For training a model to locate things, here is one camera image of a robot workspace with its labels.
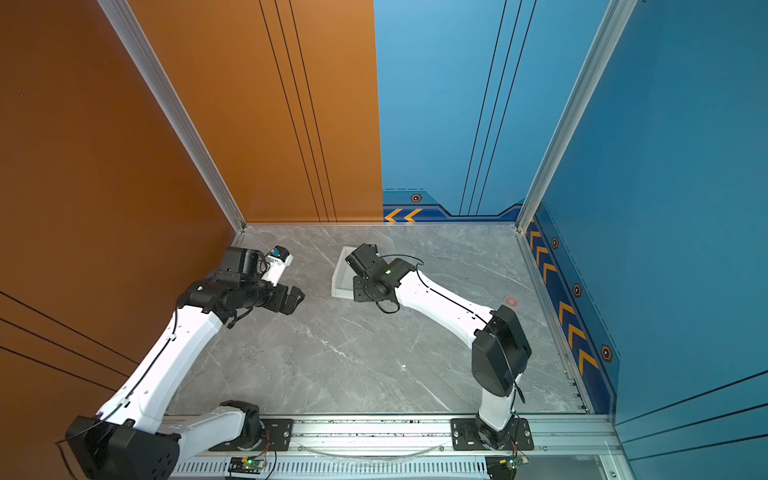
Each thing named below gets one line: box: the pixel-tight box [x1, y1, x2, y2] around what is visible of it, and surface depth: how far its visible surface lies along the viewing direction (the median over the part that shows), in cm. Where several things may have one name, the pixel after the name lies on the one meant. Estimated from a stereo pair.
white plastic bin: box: [331, 246, 358, 300], surface depth 99 cm
